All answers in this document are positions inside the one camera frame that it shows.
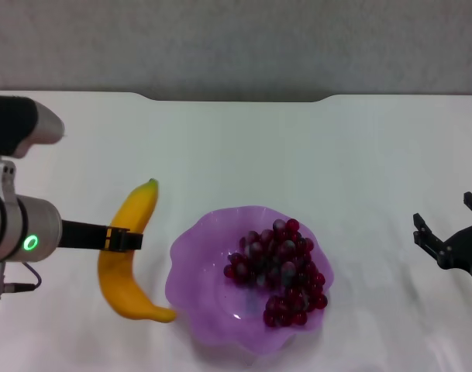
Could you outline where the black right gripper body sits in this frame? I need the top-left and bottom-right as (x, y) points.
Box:
(436, 222), (472, 291)

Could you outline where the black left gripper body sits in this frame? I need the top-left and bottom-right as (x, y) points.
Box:
(60, 219), (109, 251)

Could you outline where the yellow banana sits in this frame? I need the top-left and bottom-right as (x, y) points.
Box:
(97, 177), (179, 324)

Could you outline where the red grape bunch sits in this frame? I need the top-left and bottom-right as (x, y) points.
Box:
(223, 218), (330, 329)

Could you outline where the purple wavy plastic bowl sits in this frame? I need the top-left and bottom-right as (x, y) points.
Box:
(164, 205), (335, 358)

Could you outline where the thin purple arm cable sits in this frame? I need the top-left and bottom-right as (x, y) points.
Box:
(4, 262), (43, 292)

